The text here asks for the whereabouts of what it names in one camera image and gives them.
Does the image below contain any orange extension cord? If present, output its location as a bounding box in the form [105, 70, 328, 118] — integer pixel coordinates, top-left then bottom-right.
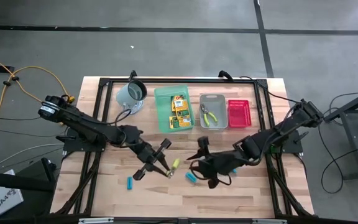
[0, 51, 76, 139]

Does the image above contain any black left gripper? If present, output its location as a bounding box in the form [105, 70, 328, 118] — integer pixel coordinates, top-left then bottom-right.
[132, 138, 172, 182]

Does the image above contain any grey plastic bin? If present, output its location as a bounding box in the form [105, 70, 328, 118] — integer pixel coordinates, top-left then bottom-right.
[199, 93, 229, 131]

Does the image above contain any red plastic mesh basket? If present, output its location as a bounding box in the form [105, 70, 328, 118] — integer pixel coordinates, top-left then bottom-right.
[227, 99, 252, 129]

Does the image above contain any green translucent plastic bin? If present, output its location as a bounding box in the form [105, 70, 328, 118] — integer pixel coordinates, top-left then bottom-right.
[154, 84, 196, 134]

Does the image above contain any silver metal bracket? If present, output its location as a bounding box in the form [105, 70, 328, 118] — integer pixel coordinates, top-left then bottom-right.
[78, 217, 114, 224]
[252, 218, 287, 224]

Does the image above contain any black floor stand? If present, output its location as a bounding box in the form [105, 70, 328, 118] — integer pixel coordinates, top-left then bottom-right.
[0, 157, 57, 194]

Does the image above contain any green-handled silver hole punch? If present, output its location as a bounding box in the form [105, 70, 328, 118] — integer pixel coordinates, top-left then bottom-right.
[165, 157, 181, 180]
[200, 103, 219, 128]

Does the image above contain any grey metal mug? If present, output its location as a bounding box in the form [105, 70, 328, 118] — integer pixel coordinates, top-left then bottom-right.
[115, 79, 148, 108]

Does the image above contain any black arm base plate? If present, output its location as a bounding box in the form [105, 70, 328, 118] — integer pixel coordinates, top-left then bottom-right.
[56, 127, 109, 154]
[258, 128, 310, 156]

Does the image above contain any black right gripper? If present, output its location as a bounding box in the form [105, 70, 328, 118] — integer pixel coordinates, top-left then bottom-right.
[186, 136, 241, 190]

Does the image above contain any white coiled cable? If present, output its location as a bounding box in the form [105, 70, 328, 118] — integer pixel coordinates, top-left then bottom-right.
[121, 99, 145, 115]

